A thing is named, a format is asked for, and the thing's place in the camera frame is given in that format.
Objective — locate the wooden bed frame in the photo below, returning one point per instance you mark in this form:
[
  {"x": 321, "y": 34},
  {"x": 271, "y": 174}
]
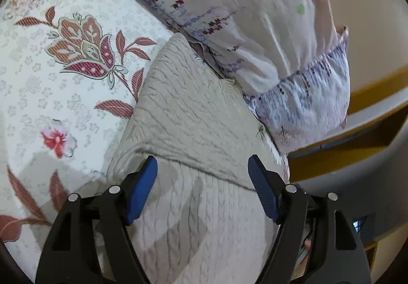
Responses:
[{"x": 376, "y": 116}]

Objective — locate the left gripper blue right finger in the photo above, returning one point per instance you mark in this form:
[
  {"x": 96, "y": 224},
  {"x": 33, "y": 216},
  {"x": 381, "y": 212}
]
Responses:
[{"x": 337, "y": 254}]

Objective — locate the white floral bed sheet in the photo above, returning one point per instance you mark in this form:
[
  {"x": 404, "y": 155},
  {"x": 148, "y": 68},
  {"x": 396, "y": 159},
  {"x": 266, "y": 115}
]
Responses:
[{"x": 71, "y": 72}]

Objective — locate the lit monitor screen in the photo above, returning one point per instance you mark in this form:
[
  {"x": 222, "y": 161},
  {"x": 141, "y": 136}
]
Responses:
[{"x": 361, "y": 224}]

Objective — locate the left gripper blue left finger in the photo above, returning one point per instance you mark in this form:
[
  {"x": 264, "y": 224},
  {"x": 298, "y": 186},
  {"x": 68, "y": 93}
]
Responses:
[{"x": 69, "y": 254}]

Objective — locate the beige cable knit sweater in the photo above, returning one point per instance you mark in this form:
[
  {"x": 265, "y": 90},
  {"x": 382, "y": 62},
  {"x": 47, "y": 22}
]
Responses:
[{"x": 203, "y": 221}]

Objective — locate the pink floral pillow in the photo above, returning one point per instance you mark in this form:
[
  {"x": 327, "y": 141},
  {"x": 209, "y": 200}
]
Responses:
[{"x": 286, "y": 55}]

